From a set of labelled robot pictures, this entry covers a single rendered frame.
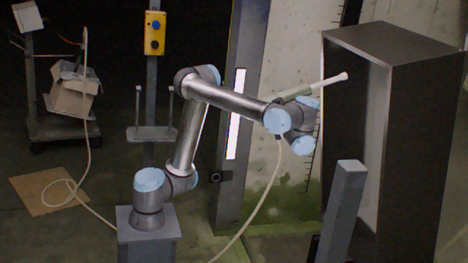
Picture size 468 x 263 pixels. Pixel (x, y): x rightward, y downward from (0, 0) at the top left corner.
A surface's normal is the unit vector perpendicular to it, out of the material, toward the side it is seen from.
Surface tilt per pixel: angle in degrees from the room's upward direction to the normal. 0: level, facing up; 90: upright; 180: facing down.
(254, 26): 90
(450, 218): 57
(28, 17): 90
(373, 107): 90
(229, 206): 90
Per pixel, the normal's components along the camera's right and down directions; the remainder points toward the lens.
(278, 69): 0.26, 0.41
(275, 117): -0.63, 0.23
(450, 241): -0.74, -0.49
